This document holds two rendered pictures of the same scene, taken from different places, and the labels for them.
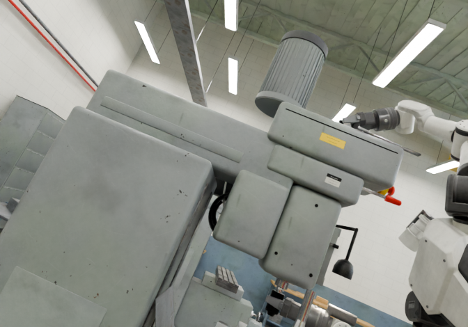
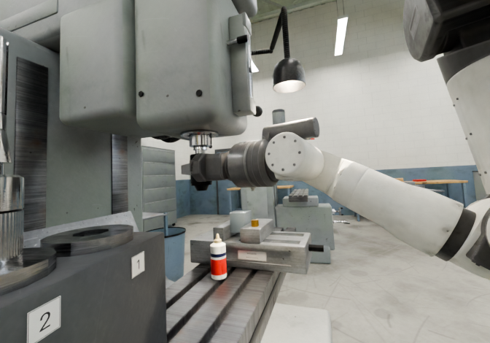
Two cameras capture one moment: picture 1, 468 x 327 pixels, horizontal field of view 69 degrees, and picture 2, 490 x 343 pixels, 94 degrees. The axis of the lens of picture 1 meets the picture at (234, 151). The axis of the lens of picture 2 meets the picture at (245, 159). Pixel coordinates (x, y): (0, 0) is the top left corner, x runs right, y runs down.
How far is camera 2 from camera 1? 97 cm
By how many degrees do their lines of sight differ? 16
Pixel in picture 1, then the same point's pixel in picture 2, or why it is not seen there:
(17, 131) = not seen: hidden behind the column
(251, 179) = (71, 19)
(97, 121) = not seen: outside the picture
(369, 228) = (412, 109)
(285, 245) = (149, 76)
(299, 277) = (185, 107)
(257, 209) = (90, 50)
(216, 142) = (28, 9)
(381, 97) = (371, 2)
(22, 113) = not seen: hidden behind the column
